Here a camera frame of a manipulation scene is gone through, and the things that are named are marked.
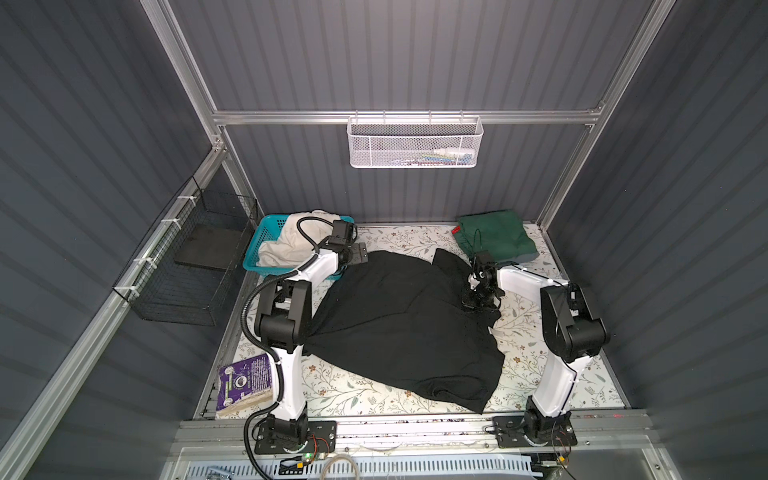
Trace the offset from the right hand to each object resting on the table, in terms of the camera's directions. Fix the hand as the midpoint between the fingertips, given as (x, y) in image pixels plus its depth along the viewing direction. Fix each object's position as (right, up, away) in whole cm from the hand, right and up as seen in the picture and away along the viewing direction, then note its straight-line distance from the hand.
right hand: (467, 310), depth 97 cm
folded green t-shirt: (+15, +26, +12) cm, 33 cm away
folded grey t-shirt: (+23, +17, +8) cm, 29 cm away
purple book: (-65, -17, -17) cm, 69 cm away
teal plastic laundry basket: (-72, +28, +12) cm, 78 cm away
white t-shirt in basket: (-63, +21, +15) cm, 68 cm away
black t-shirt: (-22, -2, -3) cm, 22 cm away
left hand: (-39, +19, +5) cm, 44 cm away
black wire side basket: (-76, +15, -25) cm, 82 cm away
